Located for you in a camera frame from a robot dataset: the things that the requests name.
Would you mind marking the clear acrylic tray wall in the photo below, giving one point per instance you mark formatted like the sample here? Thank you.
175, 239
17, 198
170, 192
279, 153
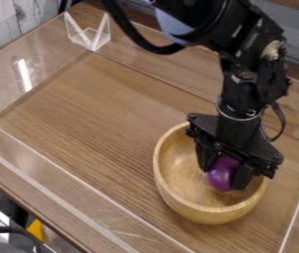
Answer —
84, 158

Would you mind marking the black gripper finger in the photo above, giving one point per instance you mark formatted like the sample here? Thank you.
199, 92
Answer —
207, 152
246, 172

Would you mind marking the purple toy eggplant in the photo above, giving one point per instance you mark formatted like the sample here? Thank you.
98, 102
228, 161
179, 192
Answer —
222, 172

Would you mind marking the black metal base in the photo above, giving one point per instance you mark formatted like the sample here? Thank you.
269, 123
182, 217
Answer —
16, 240

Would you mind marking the brown wooden bowl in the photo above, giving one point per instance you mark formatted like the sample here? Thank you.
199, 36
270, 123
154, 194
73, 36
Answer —
178, 194

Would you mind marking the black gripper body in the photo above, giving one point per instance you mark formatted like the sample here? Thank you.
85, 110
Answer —
240, 138

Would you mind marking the yellow tag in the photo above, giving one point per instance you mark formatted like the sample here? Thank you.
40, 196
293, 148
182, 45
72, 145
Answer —
36, 229

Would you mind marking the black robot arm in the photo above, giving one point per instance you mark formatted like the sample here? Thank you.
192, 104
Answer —
234, 28

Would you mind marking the clear acrylic corner bracket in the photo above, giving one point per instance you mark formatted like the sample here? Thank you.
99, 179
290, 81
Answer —
90, 38

